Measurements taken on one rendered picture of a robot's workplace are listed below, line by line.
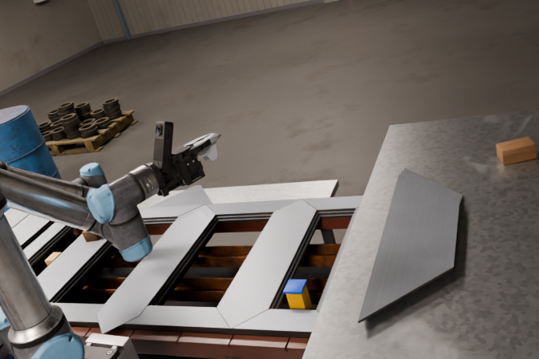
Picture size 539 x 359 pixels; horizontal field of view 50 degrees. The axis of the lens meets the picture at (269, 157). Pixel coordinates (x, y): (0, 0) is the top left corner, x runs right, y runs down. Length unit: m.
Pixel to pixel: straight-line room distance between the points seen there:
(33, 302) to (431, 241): 0.94
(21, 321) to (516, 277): 1.07
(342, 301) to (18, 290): 0.72
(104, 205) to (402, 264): 0.72
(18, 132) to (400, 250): 4.03
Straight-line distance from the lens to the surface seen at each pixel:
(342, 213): 2.21
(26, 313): 1.31
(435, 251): 1.50
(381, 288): 1.41
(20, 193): 1.37
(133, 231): 1.35
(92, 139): 6.51
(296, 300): 1.81
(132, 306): 2.07
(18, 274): 1.27
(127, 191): 1.32
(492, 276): 1.45
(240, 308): 1.86
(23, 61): 12.30
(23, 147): 5.15
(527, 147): 1.89
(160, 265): 2.22
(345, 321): 1.38
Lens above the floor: 1.94
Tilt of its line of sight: 23 degrees down
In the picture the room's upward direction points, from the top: 16 degrees counter-clockwise
